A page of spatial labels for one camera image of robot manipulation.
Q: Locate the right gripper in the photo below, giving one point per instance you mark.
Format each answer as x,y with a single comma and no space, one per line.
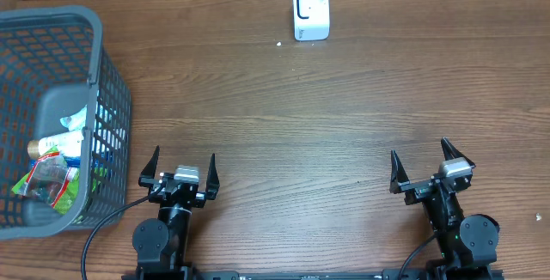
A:
417,189

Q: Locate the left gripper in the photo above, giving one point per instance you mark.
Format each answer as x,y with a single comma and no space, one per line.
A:
212,188

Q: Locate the white tube with gold cap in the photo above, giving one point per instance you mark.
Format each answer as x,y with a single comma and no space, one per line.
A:
68,144

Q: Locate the teal white snack packet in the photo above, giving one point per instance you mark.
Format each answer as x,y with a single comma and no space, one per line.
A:
77,120

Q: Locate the green clear snack bag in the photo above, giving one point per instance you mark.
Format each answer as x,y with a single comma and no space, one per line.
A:
52,181

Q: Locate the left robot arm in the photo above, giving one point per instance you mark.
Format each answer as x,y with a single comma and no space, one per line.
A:
160,242

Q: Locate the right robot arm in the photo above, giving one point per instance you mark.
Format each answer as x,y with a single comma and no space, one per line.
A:
468,244

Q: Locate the white barcode scanner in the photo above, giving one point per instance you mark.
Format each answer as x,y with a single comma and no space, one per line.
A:
311,19

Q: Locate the grey plastic mesh basket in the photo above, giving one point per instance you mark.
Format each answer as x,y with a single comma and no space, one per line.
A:
53,63

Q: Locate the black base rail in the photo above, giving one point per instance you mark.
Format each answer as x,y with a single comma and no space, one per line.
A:
386,274

